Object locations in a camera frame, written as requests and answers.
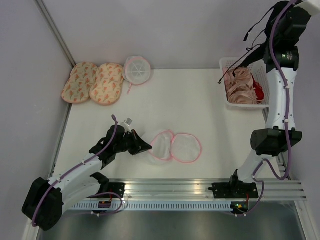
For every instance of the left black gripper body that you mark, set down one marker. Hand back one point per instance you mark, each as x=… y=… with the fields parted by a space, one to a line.
x=126 y=142

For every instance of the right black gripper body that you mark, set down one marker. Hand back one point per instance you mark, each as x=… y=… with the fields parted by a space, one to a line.
x=283 y=13

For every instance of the white pink mesh laundry bag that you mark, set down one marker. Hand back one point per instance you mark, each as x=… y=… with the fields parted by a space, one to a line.
x=168 y=146

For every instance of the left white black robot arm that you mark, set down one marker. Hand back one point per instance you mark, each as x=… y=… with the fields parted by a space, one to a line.
x=48 y=199

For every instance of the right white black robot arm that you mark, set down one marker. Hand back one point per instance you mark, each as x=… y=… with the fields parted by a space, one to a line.
x=279 y=134

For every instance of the right floral peach laundry bag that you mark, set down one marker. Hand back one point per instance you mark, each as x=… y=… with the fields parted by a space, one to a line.
x=108 y=87

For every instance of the floral peach laundry bag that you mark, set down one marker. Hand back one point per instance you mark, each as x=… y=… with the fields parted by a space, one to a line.
x=108 y=87
x=81 y=79

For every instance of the red bra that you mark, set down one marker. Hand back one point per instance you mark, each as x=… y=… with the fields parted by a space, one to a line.
x=258 y=90

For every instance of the left floral peach laundry bag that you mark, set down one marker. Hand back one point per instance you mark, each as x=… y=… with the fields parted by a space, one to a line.
x=81 y=79

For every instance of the white plastic basket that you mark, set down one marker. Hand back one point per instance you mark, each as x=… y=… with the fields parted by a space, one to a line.
x=258 y=70

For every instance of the pink bras pile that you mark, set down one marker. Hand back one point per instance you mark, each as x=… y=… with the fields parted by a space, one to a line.
x=239 y=87

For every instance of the right aluminium frame post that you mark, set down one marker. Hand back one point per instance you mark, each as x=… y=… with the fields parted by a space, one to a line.
x=284 y=27

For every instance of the aluminium frame post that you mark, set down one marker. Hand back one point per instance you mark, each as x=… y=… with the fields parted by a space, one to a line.
x=55 y=31
x=284 y=27

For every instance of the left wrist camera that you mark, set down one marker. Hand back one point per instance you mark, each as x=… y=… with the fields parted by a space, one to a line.
x=127 y=125

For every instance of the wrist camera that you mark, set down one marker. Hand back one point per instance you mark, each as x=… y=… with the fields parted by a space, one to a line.
x=127 y=125
x=311 y=6

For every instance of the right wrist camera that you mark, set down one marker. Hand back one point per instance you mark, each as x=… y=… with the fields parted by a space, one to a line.
x=311 y=6

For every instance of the white slotted cable duct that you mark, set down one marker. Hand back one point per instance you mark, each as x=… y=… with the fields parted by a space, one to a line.
x=94 y=205

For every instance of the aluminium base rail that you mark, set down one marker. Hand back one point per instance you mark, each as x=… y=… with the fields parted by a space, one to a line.
x=198 y=190

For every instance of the left aluminium frame post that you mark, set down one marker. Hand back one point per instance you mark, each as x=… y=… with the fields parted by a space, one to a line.
x=55 y=31

